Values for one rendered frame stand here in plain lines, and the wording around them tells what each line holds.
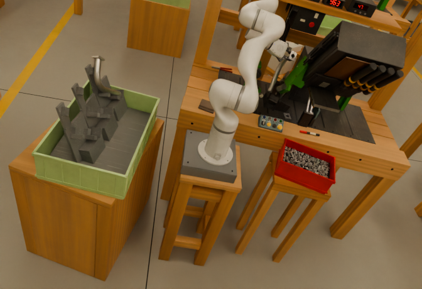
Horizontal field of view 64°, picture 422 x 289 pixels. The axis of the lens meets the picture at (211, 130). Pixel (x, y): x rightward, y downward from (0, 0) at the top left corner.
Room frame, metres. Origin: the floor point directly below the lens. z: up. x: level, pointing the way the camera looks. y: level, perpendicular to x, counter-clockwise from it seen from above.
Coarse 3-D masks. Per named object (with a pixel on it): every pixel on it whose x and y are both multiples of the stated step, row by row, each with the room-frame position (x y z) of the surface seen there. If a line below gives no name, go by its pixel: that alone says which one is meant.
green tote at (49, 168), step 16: (128, 96) 1.52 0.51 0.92; (144, 96) 1.53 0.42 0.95; (48, 144) 1.02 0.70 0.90; (144, 144) 1.29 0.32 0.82; (48, 160) 0.91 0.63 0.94; (64, 160) 0.92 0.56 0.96; (48, 176) 0.91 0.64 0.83; (64, 176) 0.91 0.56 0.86; (80, 176) 0.92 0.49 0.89; (96, 176) 0.93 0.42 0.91; (112, 176) 0.93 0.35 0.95; (128, 176) 0.98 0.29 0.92; (96, 192) 0.93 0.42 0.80; (112, 192) 0.93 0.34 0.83
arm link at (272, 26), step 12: (264, 12) 1.59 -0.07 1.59; (264, 24) 1.55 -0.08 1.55; (276, 24) 1.56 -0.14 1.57; (264, 36) 1.50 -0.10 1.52; (276, 36) 1.53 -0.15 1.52; (252, 48) 1.45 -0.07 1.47; (240, 60) 1.42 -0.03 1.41; (252, 60) 1.41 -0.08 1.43; (240, 72) 1.40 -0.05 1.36; (252, 72) 1.37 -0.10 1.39; (252, 84) 1.33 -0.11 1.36; (240, 96) 1.27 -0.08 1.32; (252, 96) 1.29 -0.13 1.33; (240, 108) 1.26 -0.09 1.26; (252, 108) 1.27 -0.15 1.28
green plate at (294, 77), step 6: (300, 66) 1.95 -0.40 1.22; (306, 66) 1.89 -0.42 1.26; (294, 72) 1.96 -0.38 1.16; (300, 72) 1.89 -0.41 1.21; (288, 78) 1.97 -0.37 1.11; (294, 78) 1.91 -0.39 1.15; (300, 78) 1.91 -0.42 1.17; (288, 84) 1.91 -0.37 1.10; (294, 84) 1.90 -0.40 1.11; (300, 84) 1.91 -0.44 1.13
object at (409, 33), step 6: (414, 0) 6.91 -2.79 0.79; (420, 0) 6.78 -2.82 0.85; (408, 6) 6.90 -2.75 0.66; (408, 12) 6.92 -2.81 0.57; (420, 12) 6.53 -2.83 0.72; (420, 18) 6.49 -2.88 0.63; (414, 24) 6.48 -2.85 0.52; (408, 30) 6.52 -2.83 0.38; (414, 30) 6.55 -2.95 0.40; (408, 36) 6.49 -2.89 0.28
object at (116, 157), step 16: (128, 112) 1.47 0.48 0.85; (144, 112) 1.51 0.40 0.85; (128, 128) 1.34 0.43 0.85; (144, 128) 1.39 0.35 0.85; (64, 144) 1.09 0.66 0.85; (112, 144) 1.19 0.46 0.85; (128, 144) 1.23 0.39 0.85; (96, 160) 1.06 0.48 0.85; (112, 160) 1.09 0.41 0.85; (128, 160) 1.13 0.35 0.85
